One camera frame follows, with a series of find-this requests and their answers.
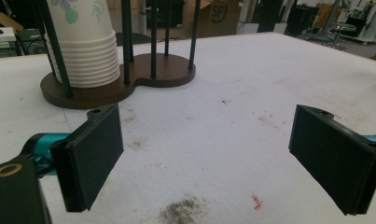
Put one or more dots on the small orange scrap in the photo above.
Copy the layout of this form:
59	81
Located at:
256	202

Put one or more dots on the small open cardboard box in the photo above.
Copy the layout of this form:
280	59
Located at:
5	21

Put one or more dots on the stack of floral paper cups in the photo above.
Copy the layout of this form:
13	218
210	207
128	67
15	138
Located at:
89	56

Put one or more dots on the chrome stool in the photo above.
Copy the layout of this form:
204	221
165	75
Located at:
342	29

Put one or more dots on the large printed cardboard box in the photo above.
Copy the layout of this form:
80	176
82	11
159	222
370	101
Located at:
220	18

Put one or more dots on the brown wooden cup holder rack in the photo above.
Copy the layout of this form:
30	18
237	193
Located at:
164	71

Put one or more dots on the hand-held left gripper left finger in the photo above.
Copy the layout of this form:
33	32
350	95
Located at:
89	161

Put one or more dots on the white box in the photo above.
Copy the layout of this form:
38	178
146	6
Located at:
5	34

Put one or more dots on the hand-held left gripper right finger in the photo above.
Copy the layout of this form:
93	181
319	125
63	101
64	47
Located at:
335	161

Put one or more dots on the black cabinet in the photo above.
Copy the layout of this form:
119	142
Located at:
302	18

